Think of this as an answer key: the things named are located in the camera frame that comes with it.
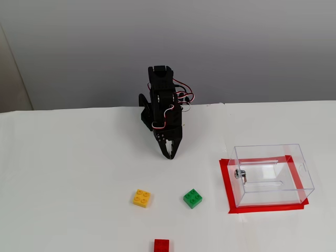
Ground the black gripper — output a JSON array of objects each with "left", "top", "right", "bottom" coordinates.
[{"left": 151, "top": 104, "right": 184, "bottom": 160}]

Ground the yellow lego brick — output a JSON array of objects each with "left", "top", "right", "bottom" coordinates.
[{"left": 132, "top": 188, "right": 152, "bottom": 209}]

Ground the green lego brick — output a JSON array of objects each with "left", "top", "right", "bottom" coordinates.
[{"left": 183, "top": 188, "right": 204, "bottom": 210}]

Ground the red lego brick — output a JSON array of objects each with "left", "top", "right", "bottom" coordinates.
[{"left": 154, "top": 238, "right": 171, "bottom": 252}]

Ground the transparent plastic box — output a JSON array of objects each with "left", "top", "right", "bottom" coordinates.
[{"left": 227, "top": 143, "right": 316, "bottom": 208}]

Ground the black table clamp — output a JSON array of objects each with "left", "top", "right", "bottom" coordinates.
[{"left": 138, "top": 93, "right": 154, "bottom": 132}]

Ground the red tape square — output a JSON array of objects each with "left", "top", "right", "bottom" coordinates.
[{"left": 218, "top": 155, "right": 310, "bottom": 215}]

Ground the silver lock cylinder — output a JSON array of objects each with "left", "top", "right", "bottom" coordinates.
[{"left": 234, "top": 169, "right": 249, "bottom": 183}]

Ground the red white gripper servo cable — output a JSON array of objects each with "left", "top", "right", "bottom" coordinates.
[{"left": 152, "top": 104, "right": 175, "bottom": 131}]

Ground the red white looped arm cable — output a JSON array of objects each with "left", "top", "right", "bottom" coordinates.
[{"left": 172, "top": 78, "right": 195, "bottom": 113}]

